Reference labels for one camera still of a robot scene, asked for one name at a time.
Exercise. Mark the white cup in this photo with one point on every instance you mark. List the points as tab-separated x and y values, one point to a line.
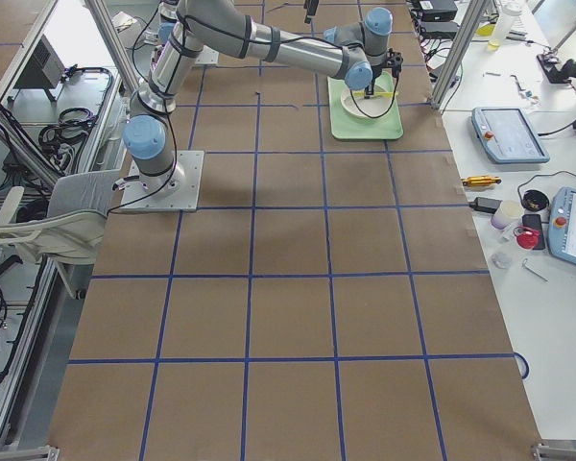
508	212

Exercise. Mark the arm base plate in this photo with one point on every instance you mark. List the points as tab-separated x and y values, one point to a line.
208	57
177	189

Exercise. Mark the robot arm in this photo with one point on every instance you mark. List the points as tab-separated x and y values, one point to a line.
168	17
344	53

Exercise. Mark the grey office chair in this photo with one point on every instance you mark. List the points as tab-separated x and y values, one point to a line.
73	229

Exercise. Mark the white round plate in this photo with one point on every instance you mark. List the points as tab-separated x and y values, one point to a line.
374	107

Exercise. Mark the red round object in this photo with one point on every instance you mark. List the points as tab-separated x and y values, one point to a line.
526	238

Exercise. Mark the yellow orange tool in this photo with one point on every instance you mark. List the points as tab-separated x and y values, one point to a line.
480	181

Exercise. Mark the black power adapter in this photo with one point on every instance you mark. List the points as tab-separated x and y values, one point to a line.
484	204

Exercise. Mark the aluminium frame post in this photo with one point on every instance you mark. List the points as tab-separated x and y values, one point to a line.
467	28

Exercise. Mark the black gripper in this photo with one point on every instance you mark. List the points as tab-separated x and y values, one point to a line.
373	80

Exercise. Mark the blue teach pendant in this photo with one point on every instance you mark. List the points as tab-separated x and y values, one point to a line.
507	135
561	234

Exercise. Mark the mint green tray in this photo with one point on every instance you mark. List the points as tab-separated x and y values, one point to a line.
348	127

